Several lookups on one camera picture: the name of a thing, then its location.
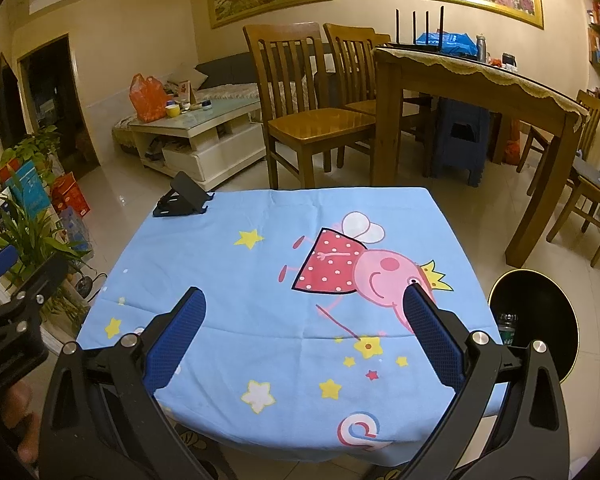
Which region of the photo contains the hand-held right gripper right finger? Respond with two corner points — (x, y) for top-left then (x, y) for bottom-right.
(395, 282), (573, 480)

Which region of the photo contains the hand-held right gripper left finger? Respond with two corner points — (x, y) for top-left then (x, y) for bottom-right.
(39, 286), (221, 480)

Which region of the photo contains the black bin with gold rim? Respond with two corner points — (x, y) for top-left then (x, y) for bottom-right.
(487, 269), (579, 386)

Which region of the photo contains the person's left hand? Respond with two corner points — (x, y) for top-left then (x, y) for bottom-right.
(4, 384), (37, 464)

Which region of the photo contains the green potted plant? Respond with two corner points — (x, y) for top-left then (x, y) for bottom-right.
(0, 127), (96, 321)

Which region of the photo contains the blue box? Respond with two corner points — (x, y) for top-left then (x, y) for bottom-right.
(7, 160), (51, 218)

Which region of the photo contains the red box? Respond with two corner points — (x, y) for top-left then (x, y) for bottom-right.
(50, 172), (91, 218)

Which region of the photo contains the blue cartoon printed tablecloth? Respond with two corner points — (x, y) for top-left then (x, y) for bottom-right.
(76, 186), (503, 463)

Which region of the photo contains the black phone stand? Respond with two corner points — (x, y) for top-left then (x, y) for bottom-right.
(152, 171), (215, 219)

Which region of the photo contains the black television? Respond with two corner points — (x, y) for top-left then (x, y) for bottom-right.
(0, 52), (28, 148)

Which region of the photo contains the blue plastic stool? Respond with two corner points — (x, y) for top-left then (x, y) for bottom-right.
(432, 97), (490, 188)

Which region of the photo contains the wooden dining table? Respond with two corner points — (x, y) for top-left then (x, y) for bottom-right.
(372, 42), (588, 268)

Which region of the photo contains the red bag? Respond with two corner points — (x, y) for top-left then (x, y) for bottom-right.
(502, 120), (523, 166)

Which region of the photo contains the white glass-top coffee table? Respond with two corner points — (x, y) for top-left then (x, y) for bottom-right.
(130, 95), (268, 186)

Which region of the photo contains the wooden chair with cushion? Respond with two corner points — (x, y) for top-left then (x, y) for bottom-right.
(544, 140), (600, 268)

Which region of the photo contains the orange plastic bag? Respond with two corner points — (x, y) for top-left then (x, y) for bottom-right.
(129, 73), (173, 123)

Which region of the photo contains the wooden slat-back chair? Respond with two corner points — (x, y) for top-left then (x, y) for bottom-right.
(323, 22), (431, 171)
(243, 22), (378, 191)

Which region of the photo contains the beige lace table cover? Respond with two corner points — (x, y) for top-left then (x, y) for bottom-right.
(375, 45), (591, 133)

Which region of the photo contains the small wooden chair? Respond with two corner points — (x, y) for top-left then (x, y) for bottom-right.
(517, 90), (600, 196)

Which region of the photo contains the dark sofa cushion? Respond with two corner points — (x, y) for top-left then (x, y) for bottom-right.
(195, 52), (258, 91)

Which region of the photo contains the black router with antennas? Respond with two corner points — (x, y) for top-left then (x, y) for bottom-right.
(387, 6), (448, 53)

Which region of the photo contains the blue plastic bag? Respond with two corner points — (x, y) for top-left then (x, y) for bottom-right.
(415, 31), (478, 58)

